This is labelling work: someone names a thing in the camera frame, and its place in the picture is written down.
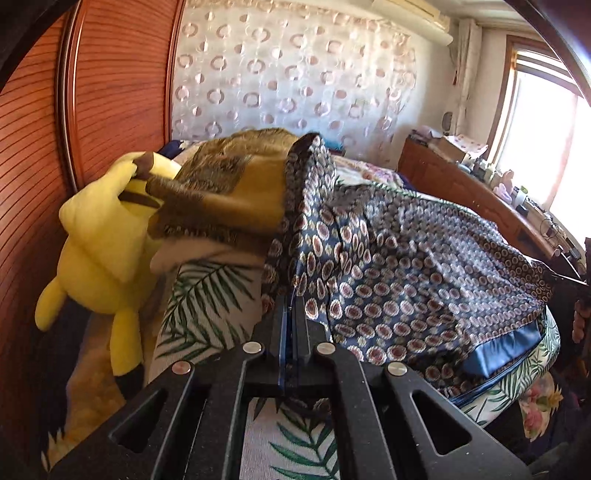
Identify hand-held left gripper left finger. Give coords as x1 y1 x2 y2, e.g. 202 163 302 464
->
48 294 290 480

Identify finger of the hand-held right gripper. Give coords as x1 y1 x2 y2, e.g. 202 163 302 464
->
545 270 591 291

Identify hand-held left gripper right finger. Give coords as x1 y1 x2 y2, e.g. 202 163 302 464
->
291 295 532 480

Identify navy circle-patterned shirt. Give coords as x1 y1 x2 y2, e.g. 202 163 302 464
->
261 133 557 407

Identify person's right hand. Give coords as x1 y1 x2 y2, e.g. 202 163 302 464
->
571 298 591 344

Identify leaf print bed sheet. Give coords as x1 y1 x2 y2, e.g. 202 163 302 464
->
152 261 561 480

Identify white pillow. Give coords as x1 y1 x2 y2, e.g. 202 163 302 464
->
150 233 271 276

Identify pink figurine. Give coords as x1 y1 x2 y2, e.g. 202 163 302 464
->
493 170 515 199

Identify window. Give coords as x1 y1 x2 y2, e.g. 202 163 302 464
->
489 37 591 250

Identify pink flower bed sheet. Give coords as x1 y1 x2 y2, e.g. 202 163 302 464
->
519 371 564 439

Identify long wooden cabinet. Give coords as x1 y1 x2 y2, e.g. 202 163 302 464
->
398 137 561 259

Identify brown gold patterned cloth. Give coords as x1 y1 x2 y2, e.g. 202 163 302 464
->
148 129 301 241

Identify open cardboard box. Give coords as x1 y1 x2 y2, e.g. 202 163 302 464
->
431 134 488 164

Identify floral blanket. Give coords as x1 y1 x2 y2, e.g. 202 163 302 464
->
330 152 409 185

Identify yellow plush toy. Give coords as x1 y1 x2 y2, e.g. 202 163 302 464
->
34 151 183 377

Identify white floral window curtain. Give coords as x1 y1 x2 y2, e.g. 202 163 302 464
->
450 21 481 134

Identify white circle-patterned curtain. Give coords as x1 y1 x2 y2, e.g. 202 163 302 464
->
171 0 419 169

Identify white air conditioner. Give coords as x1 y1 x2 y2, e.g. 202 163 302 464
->
369 0 453 47

